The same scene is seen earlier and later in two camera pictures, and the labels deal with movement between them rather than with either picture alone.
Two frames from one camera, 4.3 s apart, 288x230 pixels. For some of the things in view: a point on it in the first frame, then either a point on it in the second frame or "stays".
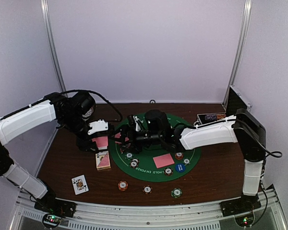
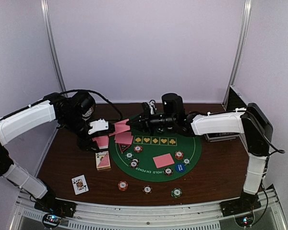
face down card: [117, 135] to [120, 127]
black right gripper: [135, 149] to [144, 123]
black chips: [134, 162] stays
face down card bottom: [163, 160] stays
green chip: [128, 155] stays
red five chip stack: [123, 185] stays
